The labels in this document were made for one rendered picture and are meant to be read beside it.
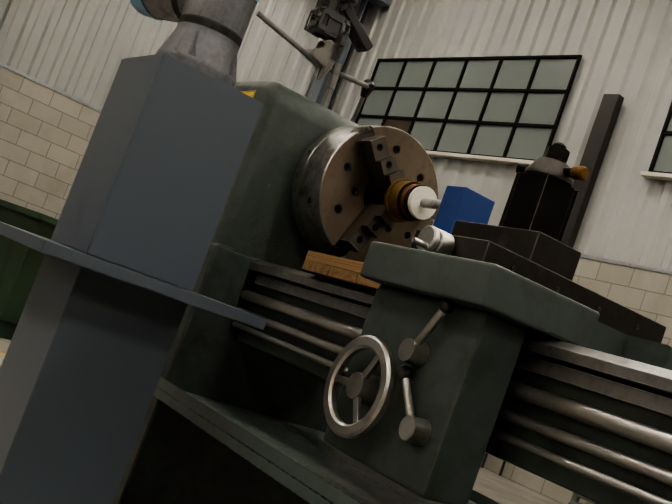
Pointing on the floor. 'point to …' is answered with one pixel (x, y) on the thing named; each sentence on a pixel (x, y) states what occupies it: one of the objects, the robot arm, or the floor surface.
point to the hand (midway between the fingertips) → (322, 75)
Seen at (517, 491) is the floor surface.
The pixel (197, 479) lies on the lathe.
